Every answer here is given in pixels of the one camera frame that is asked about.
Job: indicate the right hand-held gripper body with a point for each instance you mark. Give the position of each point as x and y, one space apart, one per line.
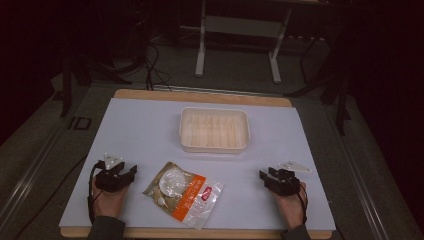
287 183

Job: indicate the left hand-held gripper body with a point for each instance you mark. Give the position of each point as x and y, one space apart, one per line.
108 180

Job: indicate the person's left hand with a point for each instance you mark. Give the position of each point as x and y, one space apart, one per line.
108 201

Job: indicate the person's right hand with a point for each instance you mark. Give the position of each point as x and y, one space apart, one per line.
291 208

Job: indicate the white table mat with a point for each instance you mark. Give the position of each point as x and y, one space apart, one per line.
140 133

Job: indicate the orange and clear snack packet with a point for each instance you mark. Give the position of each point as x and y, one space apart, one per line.
186 196

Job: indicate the black floor socket box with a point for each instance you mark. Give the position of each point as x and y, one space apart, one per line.
80 123

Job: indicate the black stand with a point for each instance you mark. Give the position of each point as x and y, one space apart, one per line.
68 83
340 96

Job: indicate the metal floor rail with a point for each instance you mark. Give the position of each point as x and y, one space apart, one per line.
30 181
363 186

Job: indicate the white metal desk frame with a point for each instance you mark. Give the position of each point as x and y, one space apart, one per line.
240 28

